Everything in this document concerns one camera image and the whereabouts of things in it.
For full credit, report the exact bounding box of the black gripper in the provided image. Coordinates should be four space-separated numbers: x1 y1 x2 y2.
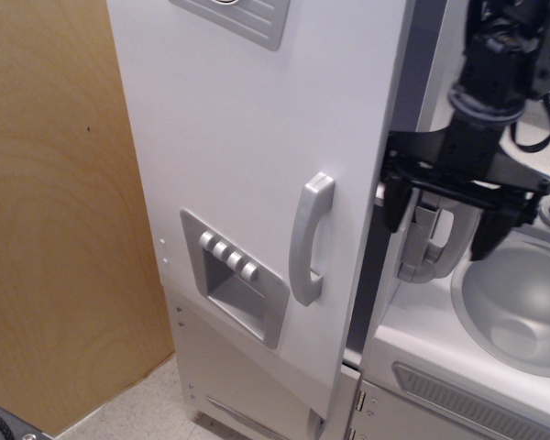
381 116 550 261

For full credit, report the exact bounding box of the grey fridge door handle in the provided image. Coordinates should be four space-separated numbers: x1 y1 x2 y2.
289 172 336 307

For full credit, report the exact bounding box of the white toy fridge door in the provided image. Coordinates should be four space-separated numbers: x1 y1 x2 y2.
107 1 413 418

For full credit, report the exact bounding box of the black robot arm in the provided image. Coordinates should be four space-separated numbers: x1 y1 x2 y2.
381 1 550 263

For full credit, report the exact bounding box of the grey toy telephone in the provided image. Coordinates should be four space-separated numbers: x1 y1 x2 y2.
398 191 481 284

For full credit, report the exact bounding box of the grey toy sink basin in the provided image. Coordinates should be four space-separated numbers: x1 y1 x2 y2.
451 240 550 378

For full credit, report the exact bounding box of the white toy kitchen cabinet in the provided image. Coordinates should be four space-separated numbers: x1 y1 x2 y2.
341 0 550 440

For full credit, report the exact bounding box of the grey oven vent panel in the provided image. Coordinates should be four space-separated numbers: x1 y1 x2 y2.
391 362 550 439

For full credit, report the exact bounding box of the grey ice dispenser panel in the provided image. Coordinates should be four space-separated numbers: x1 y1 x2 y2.
180 209 290 349

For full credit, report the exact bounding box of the white lower freezer door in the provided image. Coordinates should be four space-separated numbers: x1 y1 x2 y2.
165 288 360 439

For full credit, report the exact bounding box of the plywood board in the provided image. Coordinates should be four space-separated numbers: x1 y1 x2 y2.
0 1 172 435

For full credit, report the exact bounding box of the black equipment corner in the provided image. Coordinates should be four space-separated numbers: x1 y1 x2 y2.
0 407 51 440

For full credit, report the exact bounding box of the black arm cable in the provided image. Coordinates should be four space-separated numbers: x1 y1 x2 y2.
511 93 550 155

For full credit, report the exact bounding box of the grey lower door handle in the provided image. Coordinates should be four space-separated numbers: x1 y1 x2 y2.
306 410 325 440

